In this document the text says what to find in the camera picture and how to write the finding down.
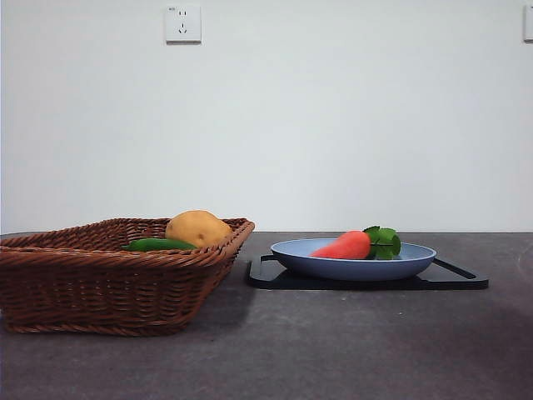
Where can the orange carrot with green leaves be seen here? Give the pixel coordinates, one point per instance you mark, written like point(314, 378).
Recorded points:
point(345, 247)

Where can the blue round plate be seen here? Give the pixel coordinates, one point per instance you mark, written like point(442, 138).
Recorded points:
point(354, 268)

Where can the yellow-brown potato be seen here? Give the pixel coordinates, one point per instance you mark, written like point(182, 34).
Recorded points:
point(197, 228)

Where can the black flat tray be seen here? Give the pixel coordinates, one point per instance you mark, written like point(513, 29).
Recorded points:
point(266, 279)

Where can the green pepper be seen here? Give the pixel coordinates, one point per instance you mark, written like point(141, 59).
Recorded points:
point(154, 244)

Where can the brown wicker basket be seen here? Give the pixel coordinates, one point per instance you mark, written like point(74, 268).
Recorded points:
point(104, 291)

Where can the white wall socket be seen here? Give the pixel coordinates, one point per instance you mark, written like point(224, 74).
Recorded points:
point(183, 24)

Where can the white wall plate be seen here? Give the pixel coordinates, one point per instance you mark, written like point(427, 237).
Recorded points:
point(529, 23)

